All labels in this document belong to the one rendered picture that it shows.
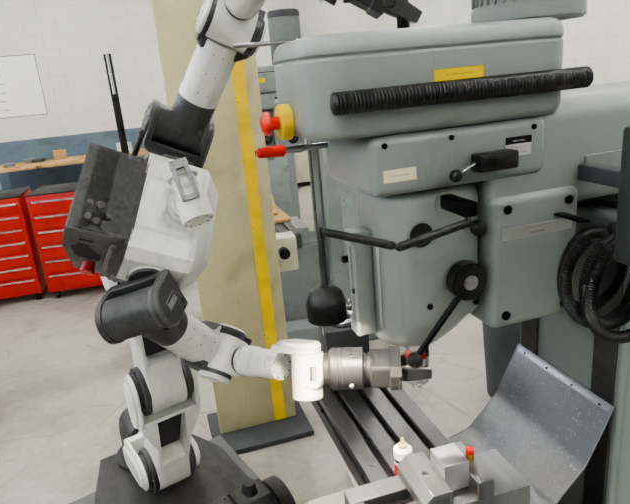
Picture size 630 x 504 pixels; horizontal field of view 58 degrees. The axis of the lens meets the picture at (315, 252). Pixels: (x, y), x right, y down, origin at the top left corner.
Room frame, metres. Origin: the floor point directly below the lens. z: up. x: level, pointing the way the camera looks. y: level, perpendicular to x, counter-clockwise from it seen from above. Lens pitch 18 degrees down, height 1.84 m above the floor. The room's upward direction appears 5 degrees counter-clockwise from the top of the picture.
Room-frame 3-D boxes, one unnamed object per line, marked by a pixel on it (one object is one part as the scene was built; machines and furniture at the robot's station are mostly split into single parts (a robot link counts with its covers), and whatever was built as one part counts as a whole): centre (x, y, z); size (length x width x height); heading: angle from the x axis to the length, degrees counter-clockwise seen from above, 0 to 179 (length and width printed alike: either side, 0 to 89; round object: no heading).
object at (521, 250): (1.11, -0.38, 1.47); 0.24 x 0.19 x 0.26; 16
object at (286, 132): (0.99, 0.03, 1.76); 0.06 x 0.02 x 0.06; 16
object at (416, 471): (0.92, -0.17, 1.06); 0.12 x 0.06 x 0.04; 14
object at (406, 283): (1.06, -0.19, 1.47); 0.21 x 0.19 x 0.32; 16
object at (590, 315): (0.94, -0.50, 1.45); 0.18 x 0.16 x 0.21; 106
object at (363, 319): (1.03, -0.08, 1.45); 0.04 x 0.04 x 0.21; 16
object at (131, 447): (1.60, 0.56, 0.68); 0.21 x 0.20 x 0.13; 33
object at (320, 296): (0.93, -0.01, 1.45); 0.07 x 0.07 x 0.06
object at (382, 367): (1.07, -0.10, 1.23); 0.13 x 0.12 x 0.10; 173
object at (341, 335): (1.53, -0.06, 1.07); 0.22 x 0.12 x 0.20; 5
